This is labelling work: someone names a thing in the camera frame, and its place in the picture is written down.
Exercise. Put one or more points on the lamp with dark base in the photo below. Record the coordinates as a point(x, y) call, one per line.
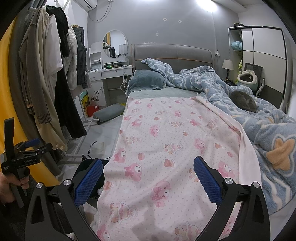
point(227, 64)

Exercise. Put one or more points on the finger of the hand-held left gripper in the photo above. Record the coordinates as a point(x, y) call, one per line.
point(42, 150)
point(32, 141)

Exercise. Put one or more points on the yellow green plush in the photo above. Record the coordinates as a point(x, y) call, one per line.
point(240, 63)

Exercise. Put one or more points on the dark round bin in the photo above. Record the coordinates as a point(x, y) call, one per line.
point(87, 165)

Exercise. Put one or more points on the lamp with silver stem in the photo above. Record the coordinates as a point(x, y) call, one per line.
point(123, 48)

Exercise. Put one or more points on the white sliding wardrobe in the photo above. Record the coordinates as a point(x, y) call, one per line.
point(266, 51)

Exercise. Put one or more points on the white air conditioner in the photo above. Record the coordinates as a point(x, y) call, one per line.
point(85, 2)

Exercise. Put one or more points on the yellow green picture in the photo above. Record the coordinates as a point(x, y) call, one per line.
point(84, 102)

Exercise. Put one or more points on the person's left hand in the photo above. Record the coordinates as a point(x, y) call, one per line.
point(7, 187)

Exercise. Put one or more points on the red box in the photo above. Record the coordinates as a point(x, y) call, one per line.
point(93, 110)

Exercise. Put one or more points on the grey knit vest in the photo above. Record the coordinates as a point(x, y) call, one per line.
point(81, 58)

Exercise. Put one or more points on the grey upholstered bed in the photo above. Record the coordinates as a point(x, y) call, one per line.
point(171, 54)

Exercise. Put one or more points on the blue plush toy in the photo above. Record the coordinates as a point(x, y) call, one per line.
point(237, 45)

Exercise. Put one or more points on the desk clutter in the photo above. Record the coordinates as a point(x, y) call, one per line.
point(113, 66)

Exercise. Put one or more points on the black long garment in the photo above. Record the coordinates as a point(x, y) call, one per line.
point(68, 106)

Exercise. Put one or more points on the blue patterned duvet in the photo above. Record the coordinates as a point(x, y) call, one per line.
point(272, 134)

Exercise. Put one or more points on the grey cat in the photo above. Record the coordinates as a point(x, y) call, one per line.
point(244, 100)

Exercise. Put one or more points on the round mirror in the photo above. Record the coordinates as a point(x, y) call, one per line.
point(115, 41)

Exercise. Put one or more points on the white ribbed cardigan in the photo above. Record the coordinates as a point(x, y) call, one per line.
point(72, 60)

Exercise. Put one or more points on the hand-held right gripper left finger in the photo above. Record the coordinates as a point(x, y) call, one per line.
point(89, 183)

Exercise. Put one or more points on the black knit sweater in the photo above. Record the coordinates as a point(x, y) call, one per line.
point(60, 25)

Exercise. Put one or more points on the white desk shelf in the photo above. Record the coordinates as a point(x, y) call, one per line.
point(95, 53)

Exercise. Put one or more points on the brown grey coat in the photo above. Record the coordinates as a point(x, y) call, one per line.
point(32, 74)

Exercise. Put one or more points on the white shirt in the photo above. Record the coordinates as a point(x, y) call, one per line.
point(54, 44)

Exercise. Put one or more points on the black framed panel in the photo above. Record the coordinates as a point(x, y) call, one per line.
point(257, 69)

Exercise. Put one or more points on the grey fluffy pillow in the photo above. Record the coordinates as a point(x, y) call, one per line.
point(148, 81)

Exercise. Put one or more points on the white vanity desk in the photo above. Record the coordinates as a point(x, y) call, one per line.
point(111, 73)

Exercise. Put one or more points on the wall power strip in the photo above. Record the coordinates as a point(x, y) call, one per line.
point(217, 53)

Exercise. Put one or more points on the pink printed blanket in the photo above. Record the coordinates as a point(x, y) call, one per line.
point(166, 162)

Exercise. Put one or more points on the cream teal plush cat bed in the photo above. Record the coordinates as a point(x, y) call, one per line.
point(251, 84)

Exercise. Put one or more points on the grey floor cushion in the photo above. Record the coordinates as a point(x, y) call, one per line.
point(108, 113)

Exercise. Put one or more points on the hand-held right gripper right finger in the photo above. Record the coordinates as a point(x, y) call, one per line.
point(208, 183)

